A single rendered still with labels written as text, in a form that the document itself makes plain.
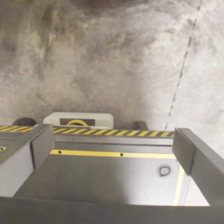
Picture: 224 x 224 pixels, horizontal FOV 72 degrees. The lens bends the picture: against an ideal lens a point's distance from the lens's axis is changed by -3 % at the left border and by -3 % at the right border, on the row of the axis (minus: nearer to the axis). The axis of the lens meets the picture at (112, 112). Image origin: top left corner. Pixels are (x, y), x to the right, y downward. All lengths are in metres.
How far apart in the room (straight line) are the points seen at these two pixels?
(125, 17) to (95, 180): 0.59
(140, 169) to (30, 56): 0.62
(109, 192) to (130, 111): 0.36
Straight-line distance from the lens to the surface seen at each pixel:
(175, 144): 0.17
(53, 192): 0.53
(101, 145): 0.41
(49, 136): 0.16
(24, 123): 0.70
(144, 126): 0.61
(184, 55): 0.73
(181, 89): 0.74
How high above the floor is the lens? 0.68
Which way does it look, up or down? 74 degrees down
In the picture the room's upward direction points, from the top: 172 degrees counter-clockwise
